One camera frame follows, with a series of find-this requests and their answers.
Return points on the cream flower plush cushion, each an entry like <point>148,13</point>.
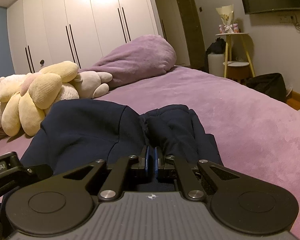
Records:
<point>26,99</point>

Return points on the white plush bunny toy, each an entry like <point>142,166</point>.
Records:
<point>89,85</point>

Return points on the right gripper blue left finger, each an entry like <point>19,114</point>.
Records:
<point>143,160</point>

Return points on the black bag on bin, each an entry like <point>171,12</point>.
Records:
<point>217,47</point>

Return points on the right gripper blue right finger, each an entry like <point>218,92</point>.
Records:
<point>159,162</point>

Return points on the pink pillow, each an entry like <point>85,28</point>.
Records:
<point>144,57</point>

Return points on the wrapped flower bouquet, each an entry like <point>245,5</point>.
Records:
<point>228,26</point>

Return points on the dark wooden door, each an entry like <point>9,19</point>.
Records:
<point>193,33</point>

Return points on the pink bed cover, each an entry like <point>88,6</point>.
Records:
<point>255,134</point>

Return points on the white wardrobe with black handles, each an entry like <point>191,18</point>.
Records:
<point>45,32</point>

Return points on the yellow legged side table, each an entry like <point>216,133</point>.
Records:
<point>239,53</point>

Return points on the navy blue zip jacket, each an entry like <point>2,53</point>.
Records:
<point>77,132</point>

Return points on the white cylindrical bin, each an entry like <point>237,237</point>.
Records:
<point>215,62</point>

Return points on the black clothes on floor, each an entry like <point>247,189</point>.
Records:
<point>272,85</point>

